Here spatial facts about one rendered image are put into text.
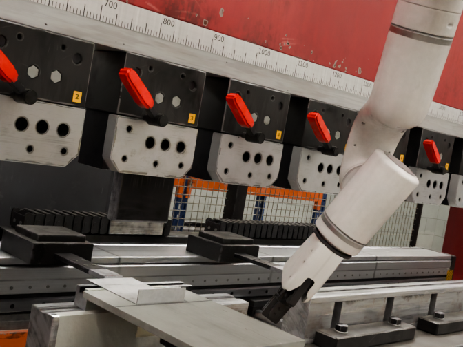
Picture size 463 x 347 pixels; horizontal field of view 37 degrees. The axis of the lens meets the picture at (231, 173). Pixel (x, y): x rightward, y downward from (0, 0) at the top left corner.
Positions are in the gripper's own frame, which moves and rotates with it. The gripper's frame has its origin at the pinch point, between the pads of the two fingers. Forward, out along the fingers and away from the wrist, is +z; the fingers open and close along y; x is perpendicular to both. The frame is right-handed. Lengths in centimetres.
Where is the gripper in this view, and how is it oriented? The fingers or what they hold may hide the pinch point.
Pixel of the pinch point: (275, 308)
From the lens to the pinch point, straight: 117.2
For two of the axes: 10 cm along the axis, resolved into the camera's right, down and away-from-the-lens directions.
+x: 8.1, 5.9, 0.8
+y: -1.1, 2.8, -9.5
